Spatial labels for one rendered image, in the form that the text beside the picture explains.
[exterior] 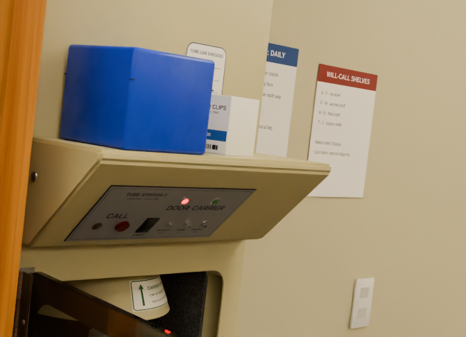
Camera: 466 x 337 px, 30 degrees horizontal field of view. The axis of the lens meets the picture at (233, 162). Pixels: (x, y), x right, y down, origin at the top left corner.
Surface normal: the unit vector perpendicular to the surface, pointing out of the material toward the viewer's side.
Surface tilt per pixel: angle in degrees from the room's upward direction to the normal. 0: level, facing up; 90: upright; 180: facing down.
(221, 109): 90
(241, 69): 90
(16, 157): 90
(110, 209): 135
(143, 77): 90
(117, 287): 66
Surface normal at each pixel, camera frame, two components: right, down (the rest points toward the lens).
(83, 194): 0.43, 0.79
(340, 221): 0.72, 0.12
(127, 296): 0.53, -0.30
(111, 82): -0.69, -0.04
